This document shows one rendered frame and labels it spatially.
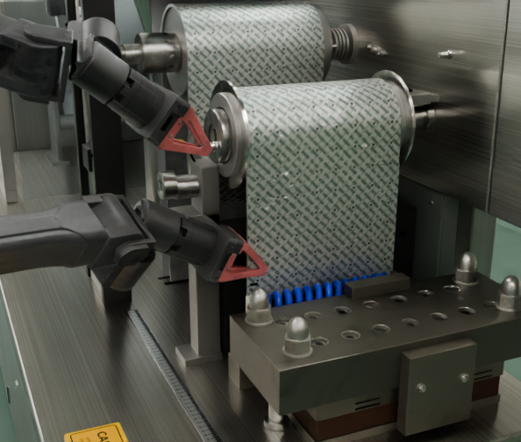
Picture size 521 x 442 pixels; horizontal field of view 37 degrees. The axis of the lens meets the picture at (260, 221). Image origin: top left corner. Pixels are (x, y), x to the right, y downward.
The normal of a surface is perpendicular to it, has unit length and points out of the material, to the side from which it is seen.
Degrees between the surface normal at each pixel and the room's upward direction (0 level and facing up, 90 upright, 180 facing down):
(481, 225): 90
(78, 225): 36
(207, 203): 90
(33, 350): 0
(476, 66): 90
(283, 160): 90
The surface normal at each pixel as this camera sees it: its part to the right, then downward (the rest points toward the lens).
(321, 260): 0.40, 0.30
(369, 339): 0.00, -0.95
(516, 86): -0.92, 0.13
